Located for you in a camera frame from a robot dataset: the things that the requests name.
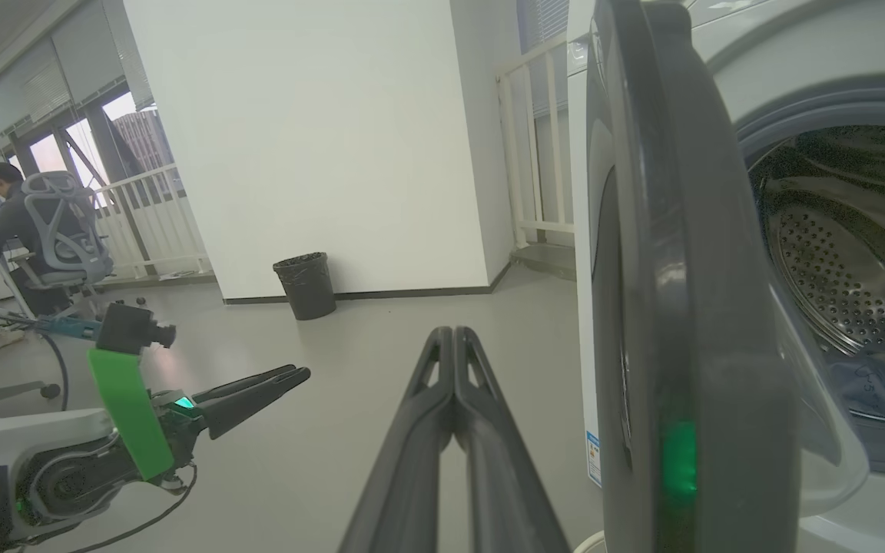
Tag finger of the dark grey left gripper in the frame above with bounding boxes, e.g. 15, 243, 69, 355
193, 366, 301, 404
201, 369, 311, 440

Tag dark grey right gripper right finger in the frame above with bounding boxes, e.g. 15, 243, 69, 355
456, 326, 570, 553

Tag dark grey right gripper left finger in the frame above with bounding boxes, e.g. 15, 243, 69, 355
339, 326, 455, 553

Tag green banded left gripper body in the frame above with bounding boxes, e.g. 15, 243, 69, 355
88, 348, 213, 481

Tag dark round washing machine door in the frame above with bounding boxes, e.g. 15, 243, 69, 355
577, 0, 870, 553

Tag blue cartoon print clothing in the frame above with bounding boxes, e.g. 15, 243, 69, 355
827, 355, 885, 422

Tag grey rubber door gasket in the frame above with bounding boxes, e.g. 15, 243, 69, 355
734, 88, 885, 473

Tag white front-load washing machine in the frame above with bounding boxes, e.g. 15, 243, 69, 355
565, 0, 885, 553

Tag blue energy label sticker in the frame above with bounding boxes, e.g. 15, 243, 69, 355
585, 430, 603, 487

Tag black trash bin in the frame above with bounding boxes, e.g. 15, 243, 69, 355
273, 252, 337, 321

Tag white metal railing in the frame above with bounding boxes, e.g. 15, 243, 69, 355
93, 164, 213, 281
495, 31, 578, 250

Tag grey mesh office chair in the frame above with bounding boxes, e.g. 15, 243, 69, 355
8, 171, 114, 320

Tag seated person in grey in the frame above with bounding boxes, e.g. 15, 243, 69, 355
0, 161, 67, 316

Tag grey window blinds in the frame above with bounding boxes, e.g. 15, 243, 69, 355
0, 0, 155, 135

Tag stainless steel washer drum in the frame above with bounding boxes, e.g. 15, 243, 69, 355
750, 127, 885, 423

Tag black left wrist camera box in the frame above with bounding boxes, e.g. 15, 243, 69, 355
97, 303, 177, 356

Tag black cable with teal connector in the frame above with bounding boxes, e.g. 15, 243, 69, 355
0, 307, 101, 412

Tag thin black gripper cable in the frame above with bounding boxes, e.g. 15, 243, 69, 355
28, 461, 199, 553

